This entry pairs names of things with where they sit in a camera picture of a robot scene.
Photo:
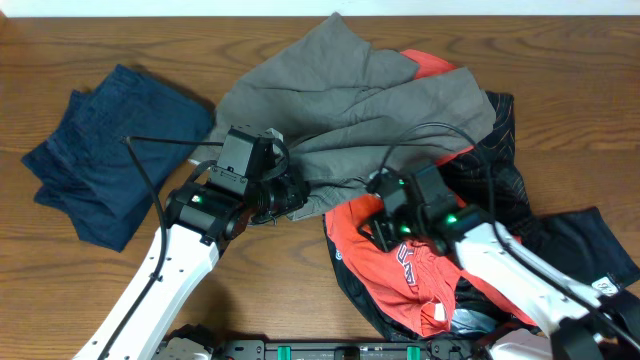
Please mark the red t-shirt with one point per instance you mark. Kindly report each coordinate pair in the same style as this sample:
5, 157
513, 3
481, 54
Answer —
411, 293

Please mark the black patterned garment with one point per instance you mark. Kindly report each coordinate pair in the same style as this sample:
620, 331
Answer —
581, 245

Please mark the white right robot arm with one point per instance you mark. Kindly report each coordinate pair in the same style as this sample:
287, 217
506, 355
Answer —
577, 321

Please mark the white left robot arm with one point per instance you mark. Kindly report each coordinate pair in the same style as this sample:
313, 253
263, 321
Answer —
213, 207

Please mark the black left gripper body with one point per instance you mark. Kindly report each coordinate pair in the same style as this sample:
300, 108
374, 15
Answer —
277, 194

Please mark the grey shorts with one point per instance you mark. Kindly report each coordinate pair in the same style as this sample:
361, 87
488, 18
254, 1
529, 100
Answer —
344, 108

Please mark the folded navy blue shorts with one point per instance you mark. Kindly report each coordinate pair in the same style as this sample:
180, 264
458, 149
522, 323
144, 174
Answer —
112, 147

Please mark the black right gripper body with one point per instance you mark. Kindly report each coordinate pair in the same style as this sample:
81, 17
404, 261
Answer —
407, 224

